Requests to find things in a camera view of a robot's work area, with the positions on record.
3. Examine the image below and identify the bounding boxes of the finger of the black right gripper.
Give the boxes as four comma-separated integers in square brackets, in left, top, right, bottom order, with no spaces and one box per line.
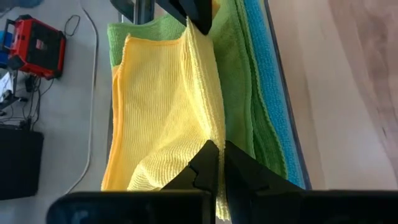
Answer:
[156,0,216,36]

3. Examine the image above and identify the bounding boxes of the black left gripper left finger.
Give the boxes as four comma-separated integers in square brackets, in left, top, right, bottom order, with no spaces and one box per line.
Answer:
[45,139,220,224]

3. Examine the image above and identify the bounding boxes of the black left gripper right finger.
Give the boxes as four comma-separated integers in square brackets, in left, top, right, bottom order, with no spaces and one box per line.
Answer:
[224,139,398,224]

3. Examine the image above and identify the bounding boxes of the yellow microfiber towel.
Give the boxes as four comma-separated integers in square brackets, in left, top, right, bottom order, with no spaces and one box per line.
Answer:
[101,17,233,222]

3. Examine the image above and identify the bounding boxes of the green microfiber towel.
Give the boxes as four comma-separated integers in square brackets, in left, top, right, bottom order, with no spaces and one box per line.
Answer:
[106,0,289,180]

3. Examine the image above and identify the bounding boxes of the blue microfiber towel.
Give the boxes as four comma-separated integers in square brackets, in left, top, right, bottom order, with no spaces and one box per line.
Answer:
[242,0,307,190]

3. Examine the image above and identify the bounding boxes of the clear plastic bin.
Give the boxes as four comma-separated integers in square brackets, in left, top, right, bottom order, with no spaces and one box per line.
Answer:
[107,0,313,190]

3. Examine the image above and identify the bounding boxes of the red and black machine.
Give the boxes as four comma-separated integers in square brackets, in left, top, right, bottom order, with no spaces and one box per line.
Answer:
[2,14,67,81]

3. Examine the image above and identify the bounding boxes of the black floor box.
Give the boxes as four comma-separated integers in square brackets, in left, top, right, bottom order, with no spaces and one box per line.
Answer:
[0,125,45,201]

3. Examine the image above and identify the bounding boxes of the black aluminium table frame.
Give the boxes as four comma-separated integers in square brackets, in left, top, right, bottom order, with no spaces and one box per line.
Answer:
[109,0,156,26]

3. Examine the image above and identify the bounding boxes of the black floor cable loop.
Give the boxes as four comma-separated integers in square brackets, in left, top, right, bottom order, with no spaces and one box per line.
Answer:
[63,14,81,37]

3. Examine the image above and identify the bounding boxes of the white floor cable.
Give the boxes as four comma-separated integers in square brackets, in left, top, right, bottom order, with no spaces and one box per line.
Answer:
[63,0,100,195]

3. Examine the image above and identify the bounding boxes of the black tangled floor cables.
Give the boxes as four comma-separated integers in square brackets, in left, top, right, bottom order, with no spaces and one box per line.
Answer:
[0,76,55,130]

